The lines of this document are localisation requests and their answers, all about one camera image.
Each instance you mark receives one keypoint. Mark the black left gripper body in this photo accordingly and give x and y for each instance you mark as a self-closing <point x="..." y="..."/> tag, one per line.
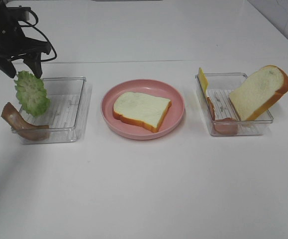
<point x="13" y="42"/>

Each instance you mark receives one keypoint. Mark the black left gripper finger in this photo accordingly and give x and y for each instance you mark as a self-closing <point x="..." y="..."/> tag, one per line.
<point x="7" y="67"/>
<point x="33" y="61"/>

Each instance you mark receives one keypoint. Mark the green lettuce leaf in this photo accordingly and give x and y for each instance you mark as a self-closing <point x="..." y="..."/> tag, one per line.
<point x="31" y="94"/>

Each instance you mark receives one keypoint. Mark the bacon strip tray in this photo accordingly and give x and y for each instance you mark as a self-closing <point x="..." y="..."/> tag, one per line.
<point x="22" y="124"/>
<point x="226" y="126"/>

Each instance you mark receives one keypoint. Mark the bread slice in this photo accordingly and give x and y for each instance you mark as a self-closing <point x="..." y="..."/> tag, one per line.
<point x="140" y="109"/>

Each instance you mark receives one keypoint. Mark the yellow cheese slice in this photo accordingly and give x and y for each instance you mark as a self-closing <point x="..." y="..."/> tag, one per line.
<point x="203" y="82"/>

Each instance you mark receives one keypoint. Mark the clear plastic tray left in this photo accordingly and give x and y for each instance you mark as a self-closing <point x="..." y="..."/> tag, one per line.
<point x="66" y="116"/>

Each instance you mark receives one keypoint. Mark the clear plastic tray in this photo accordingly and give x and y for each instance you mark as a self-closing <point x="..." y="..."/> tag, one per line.
<point x="219" y="87"/>
<point x="66" y="116"/>

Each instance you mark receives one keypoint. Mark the pink round plate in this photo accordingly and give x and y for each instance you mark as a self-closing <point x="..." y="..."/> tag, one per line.
<point x="152" y="87"/>

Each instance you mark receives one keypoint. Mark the clear plastic tray right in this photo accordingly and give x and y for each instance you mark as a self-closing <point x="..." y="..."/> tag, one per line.
<point x="219" y="87"/>

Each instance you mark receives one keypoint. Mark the bread slice right tray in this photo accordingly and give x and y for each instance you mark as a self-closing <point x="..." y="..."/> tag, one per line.
<point x="259" y="92"/>

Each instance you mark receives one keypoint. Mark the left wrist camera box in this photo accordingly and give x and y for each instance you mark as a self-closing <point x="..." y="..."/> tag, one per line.
<point x="19" y="13"/>

